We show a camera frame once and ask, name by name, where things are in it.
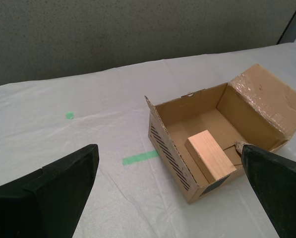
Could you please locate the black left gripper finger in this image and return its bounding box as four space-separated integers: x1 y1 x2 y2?
0 143 100 238
240 144 296 238

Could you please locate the speckled pink granite rock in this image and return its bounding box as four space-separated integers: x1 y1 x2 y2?
234 140 250 156

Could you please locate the light wooden block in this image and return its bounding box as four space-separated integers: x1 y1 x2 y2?
184 129 238 184

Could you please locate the brown cardboard box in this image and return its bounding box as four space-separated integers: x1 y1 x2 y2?
144 63 296 205

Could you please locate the white plastic table cover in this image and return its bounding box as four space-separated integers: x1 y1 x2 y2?
0 41 296 238

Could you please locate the green tape strip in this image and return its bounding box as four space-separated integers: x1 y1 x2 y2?
122 149 161 166

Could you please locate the grey fabric partition panel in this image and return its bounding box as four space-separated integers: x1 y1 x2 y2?
0 0 296 89

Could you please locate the dark partition post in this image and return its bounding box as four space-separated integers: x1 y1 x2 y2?
277 0 296 46

